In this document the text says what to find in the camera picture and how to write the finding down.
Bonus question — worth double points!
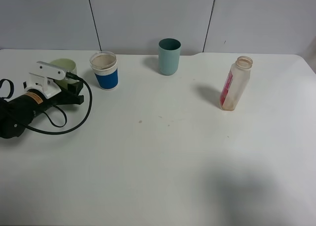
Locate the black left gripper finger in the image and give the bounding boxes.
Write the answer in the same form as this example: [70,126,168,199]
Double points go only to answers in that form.
[58,84,84,105]

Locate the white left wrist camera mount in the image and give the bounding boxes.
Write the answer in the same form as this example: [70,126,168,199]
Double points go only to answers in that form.
[24,61,67,99]

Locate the blue ribbed paper cup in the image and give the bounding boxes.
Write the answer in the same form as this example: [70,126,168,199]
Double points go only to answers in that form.
[89,51,119,90]

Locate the black left camera cable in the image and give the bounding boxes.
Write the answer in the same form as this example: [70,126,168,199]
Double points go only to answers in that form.
[0,72,93,135]

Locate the teal plastic cup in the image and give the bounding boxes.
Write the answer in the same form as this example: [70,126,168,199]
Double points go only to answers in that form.
[158,38,181,76]

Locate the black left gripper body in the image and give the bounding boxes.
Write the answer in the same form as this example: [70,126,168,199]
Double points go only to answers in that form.
[23,80,65,110]

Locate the light green plastic cup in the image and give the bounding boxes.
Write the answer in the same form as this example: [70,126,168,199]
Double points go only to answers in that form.
[50,58,78,89]

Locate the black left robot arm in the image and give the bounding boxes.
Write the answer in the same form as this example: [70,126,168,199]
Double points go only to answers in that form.
[0,79,84,139]

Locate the clear bottle with pink label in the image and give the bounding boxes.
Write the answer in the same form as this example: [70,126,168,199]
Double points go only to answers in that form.
[219,56,253,111]

